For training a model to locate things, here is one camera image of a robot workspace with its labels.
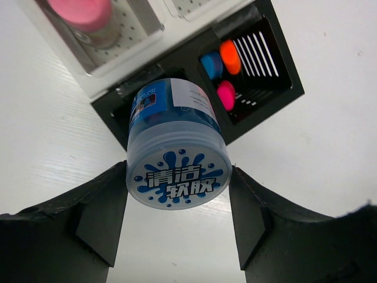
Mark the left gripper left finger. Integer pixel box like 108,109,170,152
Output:
1,162,127,282

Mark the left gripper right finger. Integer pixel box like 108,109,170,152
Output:
231,167,376,282

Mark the pink highlighter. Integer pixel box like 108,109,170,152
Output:
217,80,236,111

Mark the blue highlighter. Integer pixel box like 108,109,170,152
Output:
200,52,223,80

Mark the orange highlighter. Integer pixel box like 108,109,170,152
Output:
219,40,242,75

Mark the pink cap pen tube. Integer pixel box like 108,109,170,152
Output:
48,0,120,50

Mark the black slotted organizer box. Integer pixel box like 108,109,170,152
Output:
92,1,304,147

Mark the white slotted organizer box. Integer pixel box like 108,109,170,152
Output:
19,1,247,98

